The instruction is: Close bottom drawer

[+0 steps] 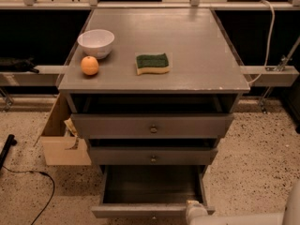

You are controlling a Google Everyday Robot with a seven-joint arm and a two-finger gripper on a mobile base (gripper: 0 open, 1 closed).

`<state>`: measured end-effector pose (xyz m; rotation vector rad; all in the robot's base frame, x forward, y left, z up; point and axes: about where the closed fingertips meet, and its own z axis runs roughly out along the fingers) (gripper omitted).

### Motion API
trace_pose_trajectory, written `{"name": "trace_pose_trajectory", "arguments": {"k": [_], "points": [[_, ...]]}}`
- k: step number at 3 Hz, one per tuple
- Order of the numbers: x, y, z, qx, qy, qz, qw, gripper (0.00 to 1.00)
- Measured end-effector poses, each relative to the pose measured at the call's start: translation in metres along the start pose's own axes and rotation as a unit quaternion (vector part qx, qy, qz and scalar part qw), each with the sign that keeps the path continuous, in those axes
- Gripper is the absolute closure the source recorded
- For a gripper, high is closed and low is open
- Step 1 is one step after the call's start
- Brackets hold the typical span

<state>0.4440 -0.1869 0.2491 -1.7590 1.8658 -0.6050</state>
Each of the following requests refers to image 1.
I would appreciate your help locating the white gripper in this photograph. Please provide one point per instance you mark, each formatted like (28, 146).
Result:
(198, 210)

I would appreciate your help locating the grey bottom drawer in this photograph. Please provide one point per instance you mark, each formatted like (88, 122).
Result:
(150, 191)

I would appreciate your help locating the grey drawer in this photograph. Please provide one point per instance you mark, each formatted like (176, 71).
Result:
(152, 151)
(150, 191)
(151, 117)

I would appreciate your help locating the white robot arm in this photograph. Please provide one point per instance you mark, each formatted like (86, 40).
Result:
(290, 215)

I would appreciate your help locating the grey middle drawer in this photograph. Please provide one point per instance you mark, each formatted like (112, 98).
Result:
(152, 151)

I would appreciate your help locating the grey drawer cabinet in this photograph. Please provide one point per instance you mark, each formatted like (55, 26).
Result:
(200, 60)

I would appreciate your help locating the grey top drawer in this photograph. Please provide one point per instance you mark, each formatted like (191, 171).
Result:
(151, 117)

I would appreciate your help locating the cardboard box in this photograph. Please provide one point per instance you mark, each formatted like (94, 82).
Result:
(60, 146)

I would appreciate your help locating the green yellow sponge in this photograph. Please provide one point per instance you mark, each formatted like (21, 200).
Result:
(152, 64)

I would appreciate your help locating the orange fruit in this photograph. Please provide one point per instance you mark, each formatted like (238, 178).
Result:
(89, 65)

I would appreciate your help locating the white bowl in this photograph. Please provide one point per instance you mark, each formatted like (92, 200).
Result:
(97, 42)

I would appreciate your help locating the black bar on floor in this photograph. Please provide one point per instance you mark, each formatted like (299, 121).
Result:
(9, 142)

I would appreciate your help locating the black object on rail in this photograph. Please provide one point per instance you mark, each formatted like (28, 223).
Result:
(10, 64)

